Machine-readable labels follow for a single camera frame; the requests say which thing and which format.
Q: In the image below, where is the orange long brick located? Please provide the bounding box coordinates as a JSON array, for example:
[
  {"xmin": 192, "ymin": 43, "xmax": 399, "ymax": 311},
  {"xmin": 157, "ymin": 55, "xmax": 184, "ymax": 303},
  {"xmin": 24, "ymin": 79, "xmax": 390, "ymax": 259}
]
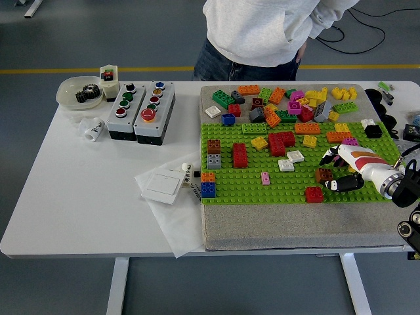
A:
[
  {"xmin": 263, "ymin": 107, "xmax": 282, "ymax": 129},
  {"xmin": 268, "ymin": 87, "xmax": 287, "ymax": 105},
  {"xmin": 294, "ymin": 122, "xmax": 322, "ymax": 135},
  {"xmin": 237, "ymin": 84, "xmax": 261, "ymax": 96},
  {"xmin": 325, "ymin": 131, "xmax": 354, "ymax": 144}
]

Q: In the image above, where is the black square brick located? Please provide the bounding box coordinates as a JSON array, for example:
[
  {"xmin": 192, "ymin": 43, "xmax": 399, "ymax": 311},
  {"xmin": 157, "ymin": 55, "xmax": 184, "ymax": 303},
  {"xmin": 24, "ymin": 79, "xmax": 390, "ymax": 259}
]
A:
[{"xmin": 364, "ymin": 124, "xmax": 384, "ymax": 138}]

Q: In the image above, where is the lime green long brick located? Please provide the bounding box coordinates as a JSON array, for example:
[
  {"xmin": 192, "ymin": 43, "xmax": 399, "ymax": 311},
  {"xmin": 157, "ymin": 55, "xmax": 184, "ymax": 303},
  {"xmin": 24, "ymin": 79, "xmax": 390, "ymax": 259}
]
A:
[
  {"xmin": 333, "ymin": 101, "xmax": 360, "ymax": 115},
  {"xmin": 241, "ymin": 123, "xmax": 268, "ymax": 137}
]

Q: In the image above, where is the person's left hand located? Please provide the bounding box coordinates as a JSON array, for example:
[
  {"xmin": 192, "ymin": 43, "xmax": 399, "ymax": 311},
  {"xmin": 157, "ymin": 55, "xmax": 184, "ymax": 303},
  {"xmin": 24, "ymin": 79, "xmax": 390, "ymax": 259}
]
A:
[{"xmin": 296, "ymin": 41, "xmax": 308, "ymax": 64}]

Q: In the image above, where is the emergency stop control box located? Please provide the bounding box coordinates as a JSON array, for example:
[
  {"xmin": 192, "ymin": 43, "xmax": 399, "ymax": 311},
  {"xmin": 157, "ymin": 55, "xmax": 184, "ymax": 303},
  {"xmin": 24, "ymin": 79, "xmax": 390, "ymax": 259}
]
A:
[{"xmin": 133, "ymin": 80, "xmax": 177, "ymax": 146}]

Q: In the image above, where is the dark green long brick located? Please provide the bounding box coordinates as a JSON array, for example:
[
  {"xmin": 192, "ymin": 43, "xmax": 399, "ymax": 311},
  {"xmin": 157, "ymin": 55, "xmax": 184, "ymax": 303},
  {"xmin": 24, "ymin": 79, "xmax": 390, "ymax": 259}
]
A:
[
  {"xmin": 275, "ymin": 110, "xmax": 299, "ymax": 124},
  {"xmin": 211, "ymin": 90, "xmax": 236, "ymax": 110}
]

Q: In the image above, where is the grey square brick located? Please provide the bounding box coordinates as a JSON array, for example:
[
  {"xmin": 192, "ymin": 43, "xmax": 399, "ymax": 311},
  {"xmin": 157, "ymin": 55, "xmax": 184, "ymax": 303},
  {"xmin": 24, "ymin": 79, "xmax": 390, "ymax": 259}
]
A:
[{"xmin": 206, "ymin": 154, "xmax": 222, "ymax": 171}]

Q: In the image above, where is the looping black floor cable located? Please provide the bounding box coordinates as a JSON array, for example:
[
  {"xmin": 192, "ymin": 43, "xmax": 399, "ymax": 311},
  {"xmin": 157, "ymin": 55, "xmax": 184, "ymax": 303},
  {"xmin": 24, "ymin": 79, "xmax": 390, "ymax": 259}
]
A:
[{"xmin": 316, "ymin": 8, "xmax": 387, "ymax": 55}]

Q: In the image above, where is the white tissue paper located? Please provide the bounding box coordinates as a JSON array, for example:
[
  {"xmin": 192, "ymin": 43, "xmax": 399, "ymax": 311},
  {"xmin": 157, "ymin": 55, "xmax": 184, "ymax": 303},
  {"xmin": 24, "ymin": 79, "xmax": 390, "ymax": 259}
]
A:
[{"xmin": 134, "ymin": 159, "xmax": 207, "ymax": 259}]

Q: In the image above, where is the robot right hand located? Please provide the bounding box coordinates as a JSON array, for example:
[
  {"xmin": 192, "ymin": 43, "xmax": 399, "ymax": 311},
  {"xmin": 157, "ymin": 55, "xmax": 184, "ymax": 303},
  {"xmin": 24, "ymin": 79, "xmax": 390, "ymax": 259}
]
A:
[{"xmin": 319, "ymin": 143, "xmax": 404, "ymax": 193}]

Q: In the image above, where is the green toy baseplate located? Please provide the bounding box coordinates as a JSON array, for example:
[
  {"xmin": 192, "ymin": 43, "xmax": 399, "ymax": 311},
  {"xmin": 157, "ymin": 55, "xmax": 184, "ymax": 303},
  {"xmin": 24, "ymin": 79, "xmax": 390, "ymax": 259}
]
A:
[{"xmin": 199, "ymin": 121, "xmax": 420, "ymax": 207}]

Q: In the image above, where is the black box green label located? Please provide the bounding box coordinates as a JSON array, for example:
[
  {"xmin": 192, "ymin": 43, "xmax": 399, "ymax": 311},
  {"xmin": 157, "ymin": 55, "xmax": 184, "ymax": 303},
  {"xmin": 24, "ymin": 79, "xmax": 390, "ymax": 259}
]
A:
[{"xmin": 402, "ymin": 123, "xmax": 420, "ymax": 142}]

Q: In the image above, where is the small cream switch box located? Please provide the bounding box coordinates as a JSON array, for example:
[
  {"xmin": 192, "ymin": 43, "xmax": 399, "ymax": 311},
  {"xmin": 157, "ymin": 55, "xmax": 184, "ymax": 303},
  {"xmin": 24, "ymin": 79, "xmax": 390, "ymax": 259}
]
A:
[{"xmin": 99, "ymin": 64, "xmax": 120, "ymax": 103}]

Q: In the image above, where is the white printed tube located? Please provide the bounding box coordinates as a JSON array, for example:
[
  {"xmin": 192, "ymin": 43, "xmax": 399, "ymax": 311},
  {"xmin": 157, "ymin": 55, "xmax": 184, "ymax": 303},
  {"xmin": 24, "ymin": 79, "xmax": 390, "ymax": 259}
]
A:
[{"xmin": 188, "ymin": 185, "xmax": 202, "ymax": 205}]

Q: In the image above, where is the red long brick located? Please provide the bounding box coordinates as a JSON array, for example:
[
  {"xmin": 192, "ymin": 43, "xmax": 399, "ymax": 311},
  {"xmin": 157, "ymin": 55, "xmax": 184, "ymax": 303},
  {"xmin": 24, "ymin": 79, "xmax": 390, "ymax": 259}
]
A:
[
  {"xmin": 232, "ymin": 142, "xmax": 249, "ymax": 169},
  {"xmin": 267, "ymin": 133, "xmax": 285, "ymax": 158}
]

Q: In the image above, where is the black metal gear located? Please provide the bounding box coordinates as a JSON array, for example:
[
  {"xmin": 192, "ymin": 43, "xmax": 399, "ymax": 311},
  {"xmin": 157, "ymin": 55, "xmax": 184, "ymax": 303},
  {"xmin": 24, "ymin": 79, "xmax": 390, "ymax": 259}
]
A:
[
  {"xmin": 83, "ymin": 83, "xmax": 102, "ymax": 99},
  {"xmin": 75, "ymin": 90, "xmax": 95, "ymax": 104}
]

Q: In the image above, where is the clear plastic bag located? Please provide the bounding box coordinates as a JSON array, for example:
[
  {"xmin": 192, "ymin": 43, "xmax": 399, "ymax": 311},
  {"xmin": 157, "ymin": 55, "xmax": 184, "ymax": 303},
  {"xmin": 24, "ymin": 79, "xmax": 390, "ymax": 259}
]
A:
[{"xmin": 393, "ymin": 139, "xmax": 420, "ymax": 161}]

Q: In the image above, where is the white pipe fitting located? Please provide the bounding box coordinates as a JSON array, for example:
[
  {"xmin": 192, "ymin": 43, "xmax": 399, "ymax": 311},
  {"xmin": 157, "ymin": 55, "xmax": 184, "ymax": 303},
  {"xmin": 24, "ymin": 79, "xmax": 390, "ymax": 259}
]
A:
[{"xmin": 78, "ymin": 116, "xmax": 106, "ymax": 143}]

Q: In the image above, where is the person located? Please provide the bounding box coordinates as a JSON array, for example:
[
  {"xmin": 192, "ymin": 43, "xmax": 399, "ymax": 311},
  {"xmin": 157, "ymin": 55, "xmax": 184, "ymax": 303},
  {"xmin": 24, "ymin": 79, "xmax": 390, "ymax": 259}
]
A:
[{"xmin": 192, "ymin": 0, "xmax": 361, "ymax": 82}]

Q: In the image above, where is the thin black floor cable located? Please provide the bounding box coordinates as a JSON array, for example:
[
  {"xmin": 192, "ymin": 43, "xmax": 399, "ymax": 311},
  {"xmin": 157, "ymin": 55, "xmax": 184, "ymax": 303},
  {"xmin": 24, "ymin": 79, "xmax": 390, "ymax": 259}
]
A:
[{"xmin": 359, "ymin": 0, "xmax": 420, "ymax": 18}]

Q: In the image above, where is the white labelled tube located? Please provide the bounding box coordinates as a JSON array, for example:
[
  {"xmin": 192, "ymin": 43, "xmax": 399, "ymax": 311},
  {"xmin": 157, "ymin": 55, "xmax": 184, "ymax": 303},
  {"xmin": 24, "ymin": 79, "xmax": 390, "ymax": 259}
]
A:
[{"xmin": 179, "ymin": 161, "xmax": 195, "ymax": 190}]

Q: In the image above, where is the four-button control box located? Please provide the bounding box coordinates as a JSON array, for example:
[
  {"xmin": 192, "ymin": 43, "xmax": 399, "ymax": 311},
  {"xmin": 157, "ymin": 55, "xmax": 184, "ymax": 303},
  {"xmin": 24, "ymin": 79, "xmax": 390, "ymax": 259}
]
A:
[{"xmin": 105, "ymin": 82, "xmax": 146, "ymax": 142}]

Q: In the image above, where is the white wall switch plate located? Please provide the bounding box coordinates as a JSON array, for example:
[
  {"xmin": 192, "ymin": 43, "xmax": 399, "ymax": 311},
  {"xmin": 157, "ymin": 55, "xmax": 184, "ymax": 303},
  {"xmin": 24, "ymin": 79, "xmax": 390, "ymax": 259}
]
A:
[{"xmin": 140, "ymin": 171, "xmax": 185, "ymax": 205}]

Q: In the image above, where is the grey long brick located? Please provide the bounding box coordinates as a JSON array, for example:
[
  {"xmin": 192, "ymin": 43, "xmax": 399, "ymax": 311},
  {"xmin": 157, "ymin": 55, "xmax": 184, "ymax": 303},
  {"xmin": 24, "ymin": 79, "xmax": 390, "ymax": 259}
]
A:
[{"xmin": 313, "ymin": 100, "xmax": 333, "ymax": 123}]

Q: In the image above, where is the distant white table leg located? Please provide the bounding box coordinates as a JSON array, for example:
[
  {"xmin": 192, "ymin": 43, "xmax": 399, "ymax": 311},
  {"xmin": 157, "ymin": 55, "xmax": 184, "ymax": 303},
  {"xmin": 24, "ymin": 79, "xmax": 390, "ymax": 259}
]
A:
[{"xmin": 14, "ymin": 0, "xmax": 43, "ymax": 19}]

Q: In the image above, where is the white plastic bowl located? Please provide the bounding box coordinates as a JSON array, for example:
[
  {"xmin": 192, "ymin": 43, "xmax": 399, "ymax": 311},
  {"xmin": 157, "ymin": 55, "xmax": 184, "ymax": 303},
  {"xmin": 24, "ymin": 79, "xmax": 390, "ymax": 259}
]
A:
[{"xmin": 55, "ymin": 75, "xmax": 106, "ymax": 112}]

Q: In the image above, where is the grey-brown mat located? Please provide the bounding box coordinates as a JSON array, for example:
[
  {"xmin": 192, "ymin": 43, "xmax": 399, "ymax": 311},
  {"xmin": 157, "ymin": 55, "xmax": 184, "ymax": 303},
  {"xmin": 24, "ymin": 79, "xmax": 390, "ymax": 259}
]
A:
[{"xmin": 199, "ymin": 83, "xmax": 420, "ymax": 253}]

